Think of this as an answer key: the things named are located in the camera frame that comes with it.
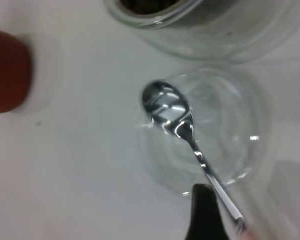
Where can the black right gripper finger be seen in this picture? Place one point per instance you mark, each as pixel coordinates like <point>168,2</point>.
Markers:
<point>205,220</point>

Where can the red ceramic mug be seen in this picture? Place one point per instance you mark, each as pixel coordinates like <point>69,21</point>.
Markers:
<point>7,72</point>

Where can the clear round glass lid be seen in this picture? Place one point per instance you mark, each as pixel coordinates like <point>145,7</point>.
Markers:
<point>230,105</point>

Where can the heap of dark coffee beans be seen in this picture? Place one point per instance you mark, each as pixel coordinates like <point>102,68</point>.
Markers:
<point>150,5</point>

